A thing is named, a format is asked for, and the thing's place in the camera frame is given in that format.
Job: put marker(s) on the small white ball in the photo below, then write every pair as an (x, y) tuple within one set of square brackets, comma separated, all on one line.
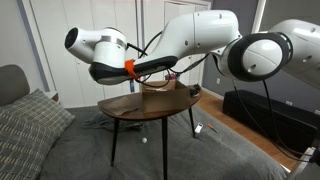
[(144, 140)]

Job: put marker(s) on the grey dashed pattern pillow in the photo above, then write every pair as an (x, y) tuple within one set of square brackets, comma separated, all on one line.
[(20, 153)]

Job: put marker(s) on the grey mattress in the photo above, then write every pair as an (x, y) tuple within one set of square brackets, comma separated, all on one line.
[(216, 156)]

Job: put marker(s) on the long black bench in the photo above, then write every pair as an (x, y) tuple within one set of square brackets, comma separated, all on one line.
[(266, 115)]

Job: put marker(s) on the white wall outlet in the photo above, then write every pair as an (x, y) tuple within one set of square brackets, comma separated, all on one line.
[(218, 81)]

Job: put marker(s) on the round dark wooden table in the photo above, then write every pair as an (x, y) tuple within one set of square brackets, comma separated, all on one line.
[(150, 115)]

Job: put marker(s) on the grey plaid pillow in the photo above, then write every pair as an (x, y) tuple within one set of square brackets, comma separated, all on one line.
[(43, 113)]

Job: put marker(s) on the brown paper sheet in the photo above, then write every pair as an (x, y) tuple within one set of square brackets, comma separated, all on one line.
[(121, 106)]

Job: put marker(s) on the white cap marker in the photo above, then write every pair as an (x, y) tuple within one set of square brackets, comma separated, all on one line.
[(132, 87)]

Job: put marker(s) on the brown cardboard box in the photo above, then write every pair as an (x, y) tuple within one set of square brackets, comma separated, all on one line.
[(163, 100)]

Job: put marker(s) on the silver metal stand bar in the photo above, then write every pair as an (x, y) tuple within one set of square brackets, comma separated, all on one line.
[(301, 165)]

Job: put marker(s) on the white closet door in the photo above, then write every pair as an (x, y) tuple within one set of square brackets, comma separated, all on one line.
[(66, 83), (186, 73)]

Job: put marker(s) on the plain grey pillow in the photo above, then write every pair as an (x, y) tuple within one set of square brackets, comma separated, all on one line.
[(11, 83)]

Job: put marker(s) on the red and blue pens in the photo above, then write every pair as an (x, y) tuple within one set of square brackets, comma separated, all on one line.
[(171, 76)]

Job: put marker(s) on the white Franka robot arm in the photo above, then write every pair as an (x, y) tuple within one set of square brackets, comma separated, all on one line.
[(200, 33)]

